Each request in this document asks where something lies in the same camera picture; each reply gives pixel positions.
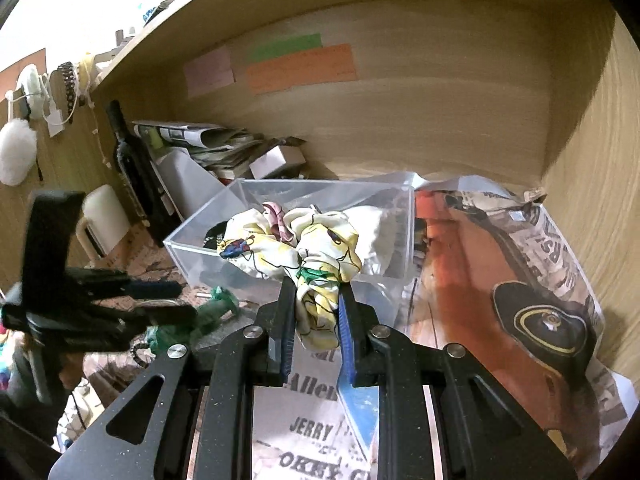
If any green cloth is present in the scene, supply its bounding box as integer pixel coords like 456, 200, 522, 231
145, 287, 240, 356

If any floral yellow white scarf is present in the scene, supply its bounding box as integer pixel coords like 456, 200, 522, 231
217, 202, 362, 352

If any grey knit sock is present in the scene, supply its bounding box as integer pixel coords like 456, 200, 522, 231
190, 304, 257, 370

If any white mug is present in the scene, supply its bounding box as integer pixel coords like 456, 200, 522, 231
75, 184, 131, 261

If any orange printed poster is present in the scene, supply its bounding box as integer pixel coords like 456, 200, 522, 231
407, 174, 638, 479

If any dark glass bottle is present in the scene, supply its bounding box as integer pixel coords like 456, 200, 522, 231
105, 100, 180, 246

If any black patterned cloth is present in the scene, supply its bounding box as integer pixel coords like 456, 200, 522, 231
203, 221, 228, 252

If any white fluffy pompom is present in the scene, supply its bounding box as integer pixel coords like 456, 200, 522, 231
0, 119, 37, 186

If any white plastic container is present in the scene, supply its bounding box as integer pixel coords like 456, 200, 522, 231
155, 148, 224, 220

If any rolled newspaper stack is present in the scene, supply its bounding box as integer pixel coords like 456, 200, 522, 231
134, 120, 269, 169

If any clear plastic storage bin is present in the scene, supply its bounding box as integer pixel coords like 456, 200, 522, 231
165, 179, 414, 325

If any white cloth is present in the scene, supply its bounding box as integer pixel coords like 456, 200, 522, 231
344, 206, 398, 275

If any small white cardboard box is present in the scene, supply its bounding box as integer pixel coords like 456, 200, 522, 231
250, 144, 306, 180

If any pink sticky note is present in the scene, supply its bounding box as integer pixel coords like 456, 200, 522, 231
183, 46, 235, 98

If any green sticky note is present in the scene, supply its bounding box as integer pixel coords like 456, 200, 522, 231
247, 32, 322, 63

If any orange sticky note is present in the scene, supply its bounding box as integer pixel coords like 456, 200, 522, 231
246, 44, 358, 96

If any wooden shelf board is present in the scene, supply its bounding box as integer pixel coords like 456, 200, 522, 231
89, 0, 281, 94

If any black white braided cord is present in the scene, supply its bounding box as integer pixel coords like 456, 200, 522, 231
128, 336, 151, 366

